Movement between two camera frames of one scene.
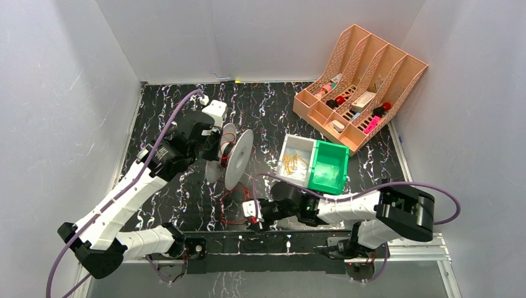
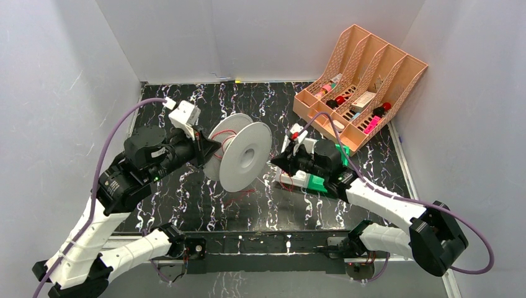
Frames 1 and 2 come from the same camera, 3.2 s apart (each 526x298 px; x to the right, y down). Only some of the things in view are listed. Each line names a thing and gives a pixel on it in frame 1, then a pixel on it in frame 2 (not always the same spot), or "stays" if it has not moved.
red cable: x=229 y=141 → x=294 y=135
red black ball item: x=334 y=103 stays
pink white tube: x=325 y=88 stays
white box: x=361 y=102 stays
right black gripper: x=265 y=224 → x=287 y=162
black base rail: x=263 y=252 stays
